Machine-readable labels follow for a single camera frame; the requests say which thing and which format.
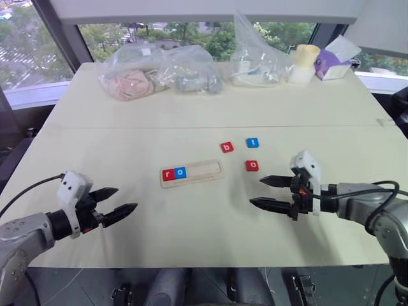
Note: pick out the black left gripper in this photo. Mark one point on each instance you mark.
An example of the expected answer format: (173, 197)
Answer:
(89, 214)

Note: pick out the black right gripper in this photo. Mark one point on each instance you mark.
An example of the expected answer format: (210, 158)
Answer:
(301, 201)

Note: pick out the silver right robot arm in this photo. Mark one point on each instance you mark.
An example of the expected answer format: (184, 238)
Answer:
(382, 216)

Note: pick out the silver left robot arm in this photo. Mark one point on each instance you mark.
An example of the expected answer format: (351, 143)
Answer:
(22, 242)

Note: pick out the red letter tile o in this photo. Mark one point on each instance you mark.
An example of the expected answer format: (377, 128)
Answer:
(252, 165)

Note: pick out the blue letter tile t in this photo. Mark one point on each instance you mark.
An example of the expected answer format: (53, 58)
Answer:
(253, 142)

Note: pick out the red letter tile r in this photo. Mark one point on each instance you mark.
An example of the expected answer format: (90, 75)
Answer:
(168, 174)

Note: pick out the red letter tile b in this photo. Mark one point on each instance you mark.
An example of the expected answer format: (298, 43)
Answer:
(227, 147)

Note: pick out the blue letter tile o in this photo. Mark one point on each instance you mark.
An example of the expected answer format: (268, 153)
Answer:
(180, 173)

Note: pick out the wooden letter tray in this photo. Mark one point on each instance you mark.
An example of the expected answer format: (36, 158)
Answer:
(204, 170)

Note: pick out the dark grey rounded shape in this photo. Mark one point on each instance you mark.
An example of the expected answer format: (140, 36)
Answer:
(167, 287)

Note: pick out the plastic bag with pink cloth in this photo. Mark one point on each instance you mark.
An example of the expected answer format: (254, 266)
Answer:
(130, 79)

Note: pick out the pale yellow cup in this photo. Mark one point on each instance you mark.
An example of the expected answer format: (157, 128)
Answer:
(304, 63)

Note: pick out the purple tissue box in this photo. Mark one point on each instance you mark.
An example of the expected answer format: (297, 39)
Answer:
(334, 62)

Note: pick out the plastic bag with grey items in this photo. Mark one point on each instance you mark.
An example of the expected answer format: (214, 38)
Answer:
(191, 73)

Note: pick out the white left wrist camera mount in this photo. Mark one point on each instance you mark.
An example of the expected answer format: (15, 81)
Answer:
(71, 188)

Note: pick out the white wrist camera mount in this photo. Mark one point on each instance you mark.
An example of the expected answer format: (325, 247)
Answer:
(306, 162)
(71, 188)

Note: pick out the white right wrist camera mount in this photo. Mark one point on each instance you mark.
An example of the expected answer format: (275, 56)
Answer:
(306, 162)

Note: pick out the black clamp bracket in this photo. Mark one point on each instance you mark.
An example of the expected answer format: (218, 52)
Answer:
(121, 294)
(304, 291)

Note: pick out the dark window frame post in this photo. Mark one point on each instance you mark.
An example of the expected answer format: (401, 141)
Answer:
(68, 41)
(328, 35)

